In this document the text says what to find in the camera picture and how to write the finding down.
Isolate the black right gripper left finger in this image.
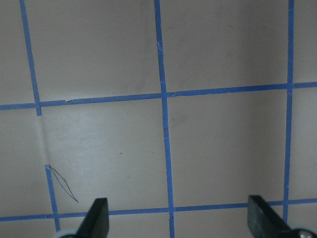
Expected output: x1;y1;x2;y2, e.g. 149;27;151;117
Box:
75;198;109;238

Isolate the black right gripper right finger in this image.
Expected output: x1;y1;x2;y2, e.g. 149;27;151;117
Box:
247;195;292;238

